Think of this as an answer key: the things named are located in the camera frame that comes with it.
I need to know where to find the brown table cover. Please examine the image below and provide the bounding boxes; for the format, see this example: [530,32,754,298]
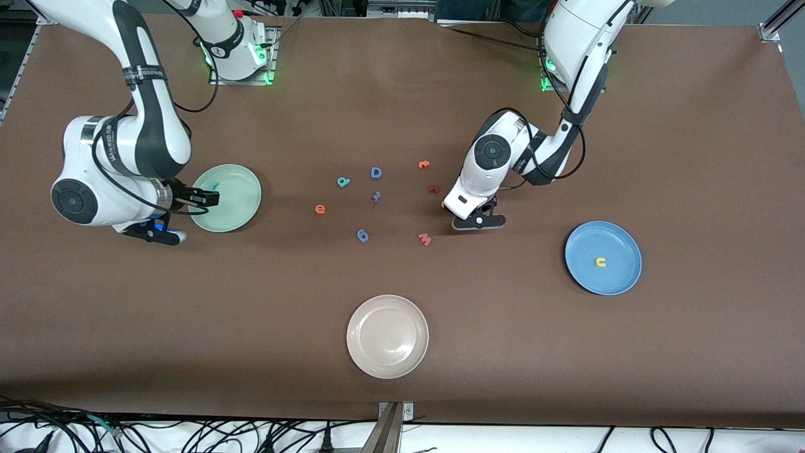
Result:
[0,9,805,430]

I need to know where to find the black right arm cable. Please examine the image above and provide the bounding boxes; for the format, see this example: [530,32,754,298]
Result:
[91,0,221,218]

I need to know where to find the black cable on table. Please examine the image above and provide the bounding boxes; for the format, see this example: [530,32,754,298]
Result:
[439,18,549,52]

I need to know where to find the blue plate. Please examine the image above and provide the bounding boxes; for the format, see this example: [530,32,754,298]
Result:
[564,221,643,296]

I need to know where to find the teal cable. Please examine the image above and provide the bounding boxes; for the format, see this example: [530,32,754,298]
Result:
[85,412,123,438]

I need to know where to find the light green plate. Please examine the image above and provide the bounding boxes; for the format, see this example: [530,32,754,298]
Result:
[187,164,262,233]

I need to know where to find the beige plate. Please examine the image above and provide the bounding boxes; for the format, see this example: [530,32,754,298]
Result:
[347,294,430,379]

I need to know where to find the person legs in jeans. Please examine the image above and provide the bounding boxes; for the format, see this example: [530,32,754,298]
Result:
[435,0,501,21]

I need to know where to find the black looped cable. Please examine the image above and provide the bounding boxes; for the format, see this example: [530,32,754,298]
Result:
[650,427,679,453]

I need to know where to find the aluminium profile bar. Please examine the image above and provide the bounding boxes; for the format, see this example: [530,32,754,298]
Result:
[360,401,416,453]

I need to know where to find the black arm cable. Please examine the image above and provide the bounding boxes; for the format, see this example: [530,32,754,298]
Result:
[91,0,221,218]
[469,0,587,189]

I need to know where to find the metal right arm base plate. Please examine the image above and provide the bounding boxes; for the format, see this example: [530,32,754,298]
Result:
[209,25,277,86]

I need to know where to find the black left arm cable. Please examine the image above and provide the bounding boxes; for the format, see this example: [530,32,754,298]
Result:
[469,0,587,189]

